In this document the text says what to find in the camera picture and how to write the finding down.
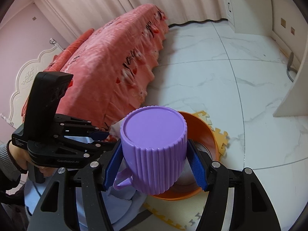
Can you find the white cabinet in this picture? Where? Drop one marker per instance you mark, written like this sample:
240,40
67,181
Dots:
265,30

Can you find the person left hand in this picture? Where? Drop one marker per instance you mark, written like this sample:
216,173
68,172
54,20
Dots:
22,158

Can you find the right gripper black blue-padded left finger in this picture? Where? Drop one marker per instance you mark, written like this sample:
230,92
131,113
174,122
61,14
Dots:
57,207

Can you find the pink red bed blanket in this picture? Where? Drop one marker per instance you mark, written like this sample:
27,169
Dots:
113,67

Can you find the white orange small shoe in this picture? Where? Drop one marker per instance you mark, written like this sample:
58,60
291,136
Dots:
115,130

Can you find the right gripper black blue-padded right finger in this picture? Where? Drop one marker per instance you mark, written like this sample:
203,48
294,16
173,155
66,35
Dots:
252,208

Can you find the dark grey sleeve forearm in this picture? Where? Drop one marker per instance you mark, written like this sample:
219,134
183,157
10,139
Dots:
13,213

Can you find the orange plastic basin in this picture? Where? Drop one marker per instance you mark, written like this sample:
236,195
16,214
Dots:
202,149

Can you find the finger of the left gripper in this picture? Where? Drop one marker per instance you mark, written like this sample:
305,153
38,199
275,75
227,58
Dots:
98,134
101,147

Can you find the white curtain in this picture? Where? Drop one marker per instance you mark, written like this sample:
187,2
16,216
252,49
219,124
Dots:
71,18

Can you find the purple ribbed plastic cup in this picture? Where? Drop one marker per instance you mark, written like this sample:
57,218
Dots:
154,144

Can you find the folded red quilt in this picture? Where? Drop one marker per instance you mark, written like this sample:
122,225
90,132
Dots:
60,60

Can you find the white bed headboard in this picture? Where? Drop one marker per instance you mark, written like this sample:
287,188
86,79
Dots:
24,81

